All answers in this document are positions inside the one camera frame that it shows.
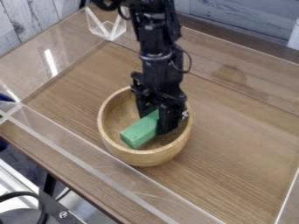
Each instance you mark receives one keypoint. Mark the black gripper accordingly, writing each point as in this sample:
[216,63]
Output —
[158,91]

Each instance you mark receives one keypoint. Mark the green rectangular block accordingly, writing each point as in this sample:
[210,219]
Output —
[141,131]

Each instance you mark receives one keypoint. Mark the brown wooden bowl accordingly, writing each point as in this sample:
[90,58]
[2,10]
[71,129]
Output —
[118,113]

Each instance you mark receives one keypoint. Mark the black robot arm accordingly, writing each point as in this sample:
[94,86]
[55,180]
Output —
[156,23]

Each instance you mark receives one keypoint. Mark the black table leg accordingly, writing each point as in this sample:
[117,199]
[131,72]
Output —
[50,185]

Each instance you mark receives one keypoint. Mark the blue object at edge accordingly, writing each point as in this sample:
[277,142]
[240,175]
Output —
[6,98]

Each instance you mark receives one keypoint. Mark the clear acrylic back wall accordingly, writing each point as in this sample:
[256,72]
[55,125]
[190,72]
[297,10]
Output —
[257,67]

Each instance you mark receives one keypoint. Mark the clear acrylic wall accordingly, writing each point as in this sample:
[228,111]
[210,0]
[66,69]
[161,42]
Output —
[115,187]
[43,57]
[257,67]

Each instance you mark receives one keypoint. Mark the clear acrylic corner bracket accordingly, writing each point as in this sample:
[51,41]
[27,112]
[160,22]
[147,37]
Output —
[106,24]

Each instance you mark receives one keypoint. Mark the clear acrylic front wall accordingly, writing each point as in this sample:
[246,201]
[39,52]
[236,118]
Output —
[115,187]

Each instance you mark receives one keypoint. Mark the clear acrylic left wall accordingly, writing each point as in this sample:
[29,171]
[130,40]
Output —
[43,57]

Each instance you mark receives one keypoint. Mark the metal bracket with screw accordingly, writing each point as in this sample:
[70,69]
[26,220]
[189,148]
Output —
[58,214]

